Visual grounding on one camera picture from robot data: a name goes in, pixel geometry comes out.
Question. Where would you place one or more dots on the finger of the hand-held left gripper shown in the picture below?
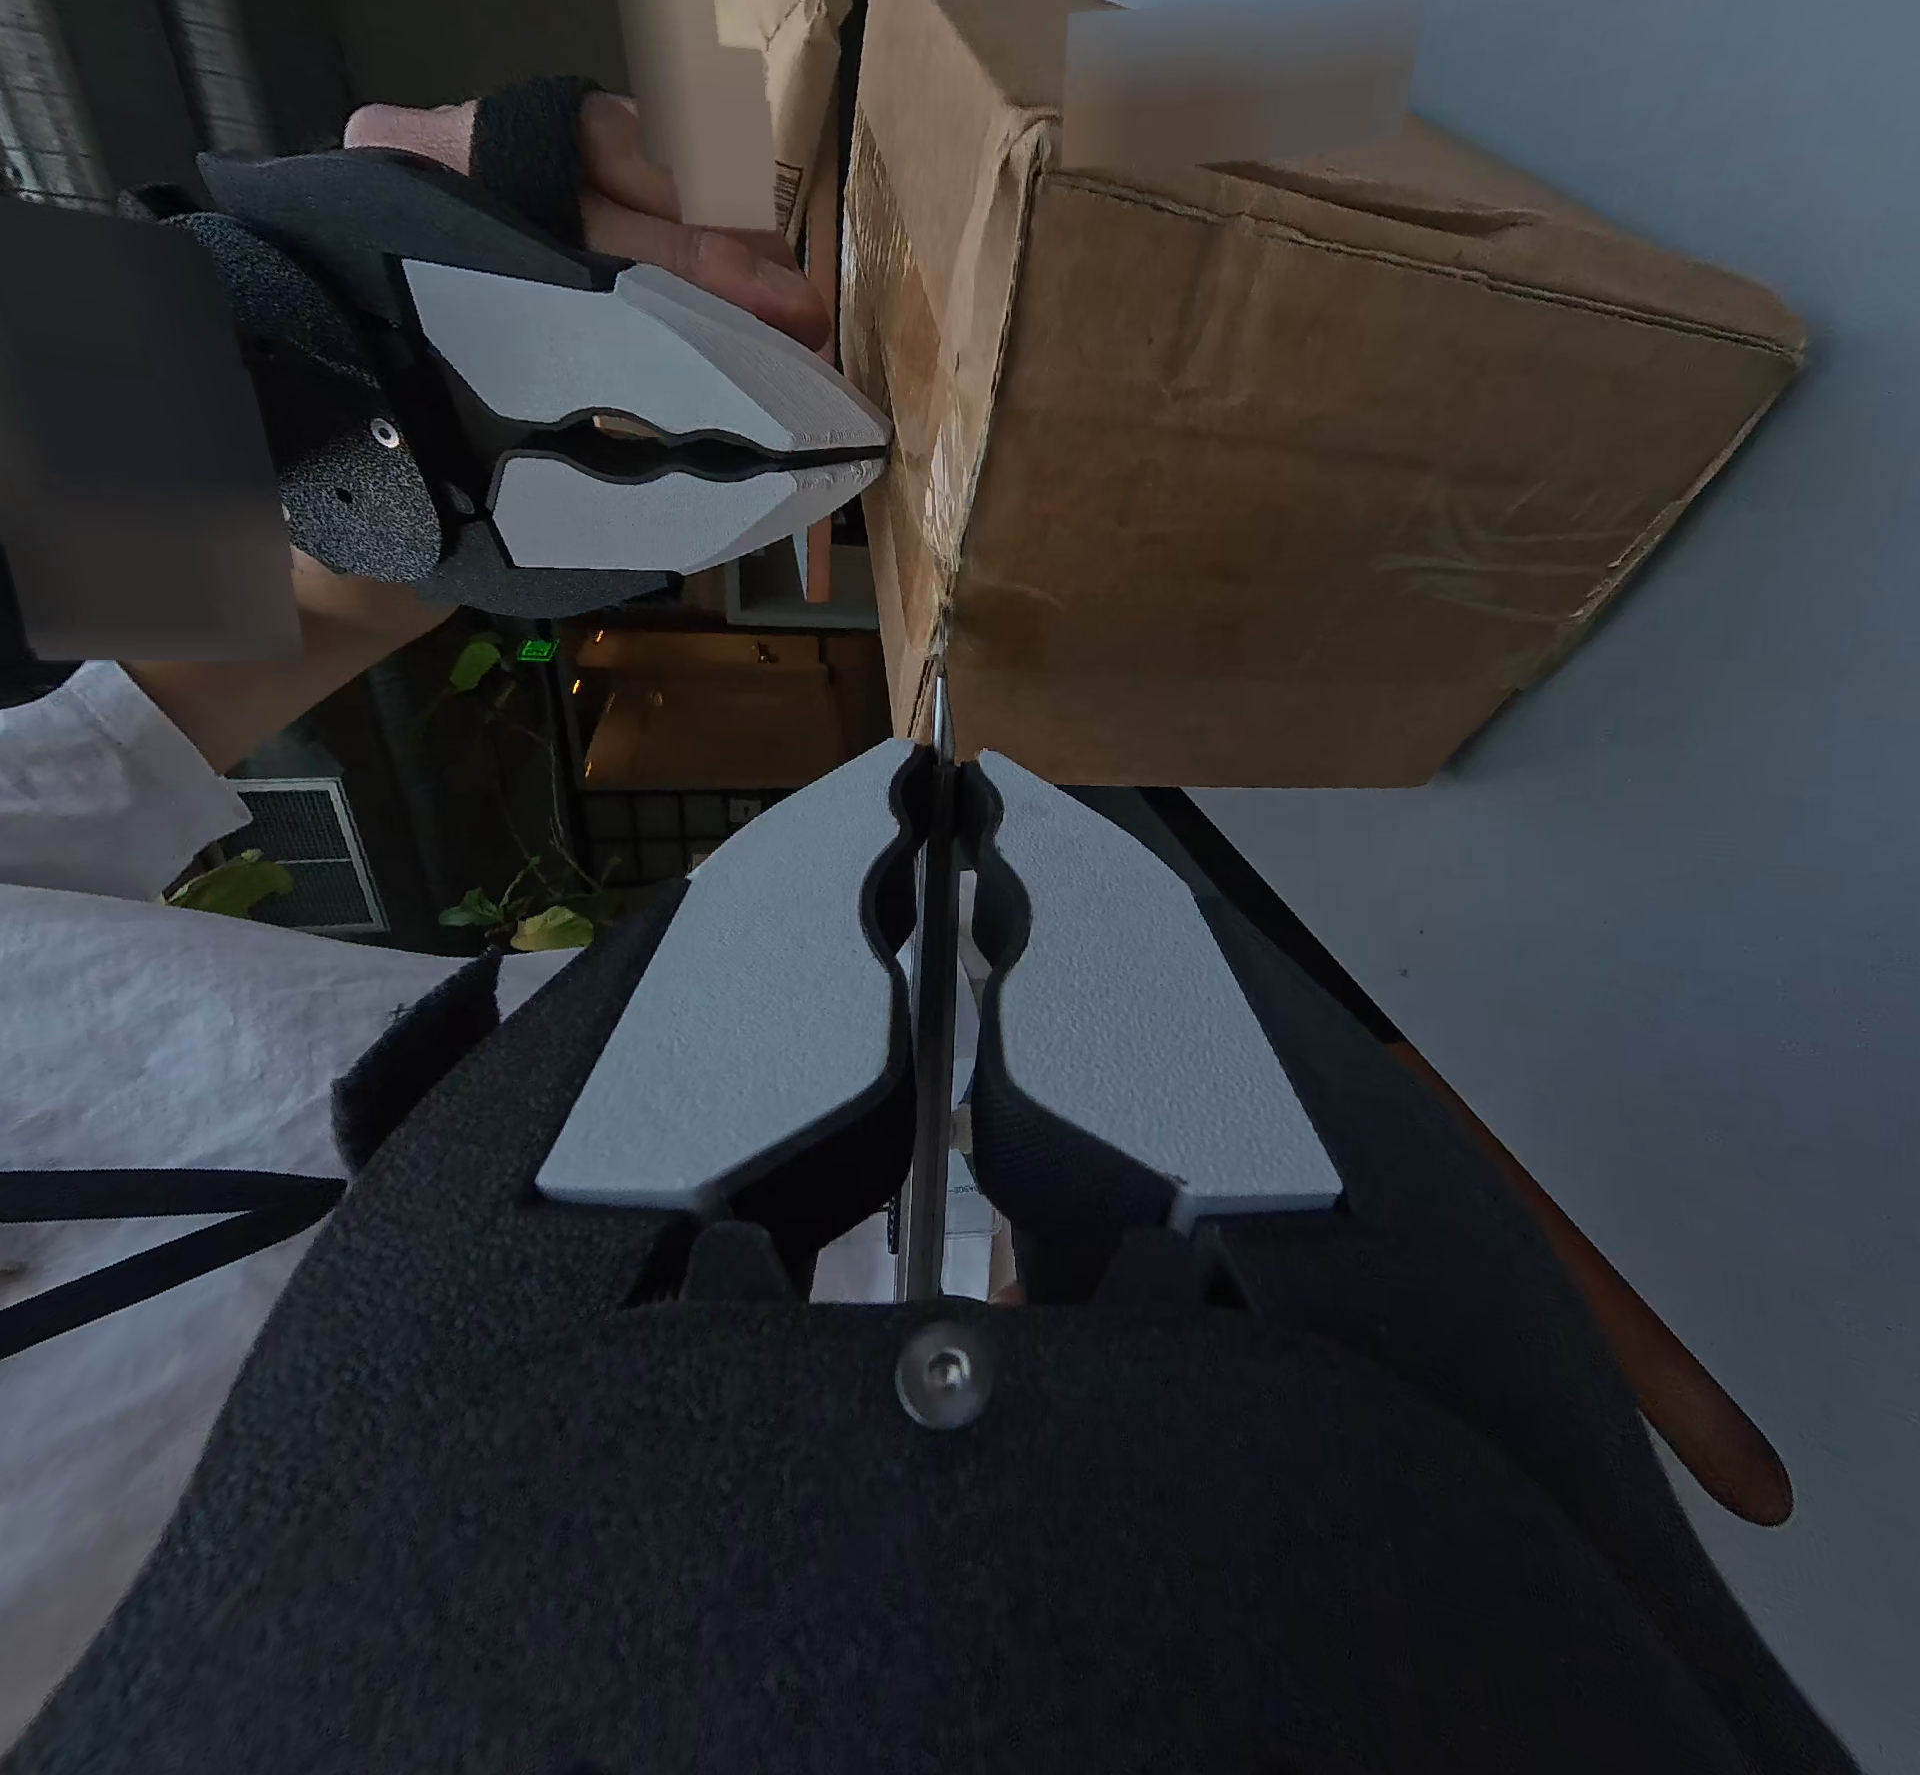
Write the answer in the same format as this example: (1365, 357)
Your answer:
(598, 349)
(643, 513)

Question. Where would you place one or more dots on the white wall vent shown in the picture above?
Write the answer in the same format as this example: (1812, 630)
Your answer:
(316, 853)

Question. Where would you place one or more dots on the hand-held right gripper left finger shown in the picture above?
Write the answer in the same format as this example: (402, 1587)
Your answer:
(721, 1040)

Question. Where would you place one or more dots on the brown cardboard box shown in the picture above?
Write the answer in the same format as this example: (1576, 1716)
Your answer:
(1274, 456)

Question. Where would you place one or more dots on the metal ceiling duct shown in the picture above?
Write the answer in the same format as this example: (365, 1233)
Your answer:
(195, 5)
(44, 35)

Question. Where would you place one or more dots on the person's left hand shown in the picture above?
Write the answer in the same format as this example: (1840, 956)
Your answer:
(721, 268)

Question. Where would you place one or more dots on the brown paper mailer bag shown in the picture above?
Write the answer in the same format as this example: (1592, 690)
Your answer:
(807, 48)

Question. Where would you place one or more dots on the grey desk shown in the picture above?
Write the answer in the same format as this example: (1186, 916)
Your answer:
(1649, 606)

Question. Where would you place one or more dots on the green plant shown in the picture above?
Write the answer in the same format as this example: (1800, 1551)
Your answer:
(549, 929)
(233, 888)

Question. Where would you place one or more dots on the green exit sign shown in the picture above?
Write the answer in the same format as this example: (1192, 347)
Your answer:
(537, 648)

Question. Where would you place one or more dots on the metal utility knife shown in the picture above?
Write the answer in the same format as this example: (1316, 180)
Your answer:
(930, 978)

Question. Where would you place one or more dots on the black-framed window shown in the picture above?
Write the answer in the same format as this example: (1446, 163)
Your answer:
(660, 829)

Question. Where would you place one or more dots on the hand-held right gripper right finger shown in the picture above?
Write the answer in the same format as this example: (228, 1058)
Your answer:
(1154, 1040)

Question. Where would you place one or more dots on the person's left forearm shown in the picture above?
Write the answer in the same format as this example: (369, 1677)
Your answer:
(360, 633)

